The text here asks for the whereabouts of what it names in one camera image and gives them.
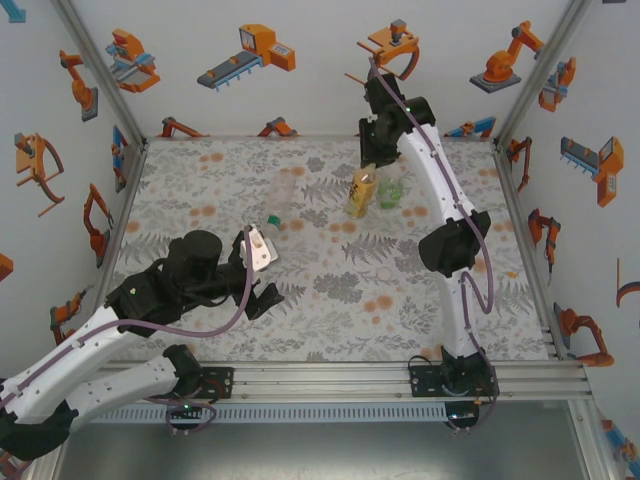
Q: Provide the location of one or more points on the clear bottle with green label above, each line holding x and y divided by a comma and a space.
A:
391, 196

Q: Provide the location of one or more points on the yellow tea bottle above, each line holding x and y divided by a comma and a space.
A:
360, 200

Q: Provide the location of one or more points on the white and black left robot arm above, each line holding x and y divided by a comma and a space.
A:
75, 345

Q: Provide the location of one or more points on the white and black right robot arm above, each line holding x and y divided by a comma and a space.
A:
435, 175

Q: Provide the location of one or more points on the floral patterned table mat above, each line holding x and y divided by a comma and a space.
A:
320, 300

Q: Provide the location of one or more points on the left controller board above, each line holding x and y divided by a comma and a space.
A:
187, 407

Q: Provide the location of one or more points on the controller board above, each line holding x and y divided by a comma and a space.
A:
462, 415
187, 407

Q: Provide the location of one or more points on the right controller board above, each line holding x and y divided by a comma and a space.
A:
462, 415

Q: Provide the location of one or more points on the aluminium left side rail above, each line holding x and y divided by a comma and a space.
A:
125, 200

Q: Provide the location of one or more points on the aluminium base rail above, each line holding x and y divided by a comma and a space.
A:
320, 382

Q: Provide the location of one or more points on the aluminium right side rail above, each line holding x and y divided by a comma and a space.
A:
520, 225

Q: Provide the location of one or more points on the aluminium right corner post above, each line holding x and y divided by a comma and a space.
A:
540, 70

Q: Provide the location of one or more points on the aluminium corner post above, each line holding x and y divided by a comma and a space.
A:
540, 70
100, 75

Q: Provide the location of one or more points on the aluminium left corner post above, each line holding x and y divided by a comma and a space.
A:
100, 75

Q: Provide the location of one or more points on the aluminium frame leg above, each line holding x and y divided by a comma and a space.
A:
595, 450

